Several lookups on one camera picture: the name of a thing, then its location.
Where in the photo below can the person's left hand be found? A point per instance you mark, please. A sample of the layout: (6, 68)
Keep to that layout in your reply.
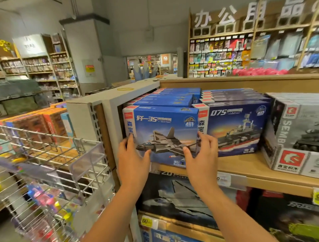
(132, 169)

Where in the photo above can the person's right hand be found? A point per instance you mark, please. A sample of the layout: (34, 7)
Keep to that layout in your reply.
(204, 167)

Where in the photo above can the row of blue warship boxes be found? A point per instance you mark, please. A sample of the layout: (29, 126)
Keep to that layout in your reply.
(234, 119)

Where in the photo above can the row of blue jet boxes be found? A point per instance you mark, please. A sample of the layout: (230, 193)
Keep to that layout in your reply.
(169, 97)

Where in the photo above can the pile of small toy packets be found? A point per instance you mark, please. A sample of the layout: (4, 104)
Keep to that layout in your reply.
(45, 197)

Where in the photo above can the row of colourful boxes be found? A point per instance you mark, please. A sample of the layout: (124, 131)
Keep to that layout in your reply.
(30, 122)

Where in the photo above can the person's left forearm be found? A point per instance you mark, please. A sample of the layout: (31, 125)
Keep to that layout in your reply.
(117, 219)

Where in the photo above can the wooden shelf unit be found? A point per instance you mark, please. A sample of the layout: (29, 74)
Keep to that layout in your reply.
(224, 82)

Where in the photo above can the grey display carton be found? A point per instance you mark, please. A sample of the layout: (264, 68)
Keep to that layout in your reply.
(294, 162)

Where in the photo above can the wooden shelf with pouches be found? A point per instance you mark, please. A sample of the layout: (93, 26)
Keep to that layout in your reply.
(20, 104)

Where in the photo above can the tall white shelf unit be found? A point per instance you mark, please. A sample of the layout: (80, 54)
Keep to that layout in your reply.
(37, 65)

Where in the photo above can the yellow wall sign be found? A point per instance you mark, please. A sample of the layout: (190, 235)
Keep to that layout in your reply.
(90, 69)

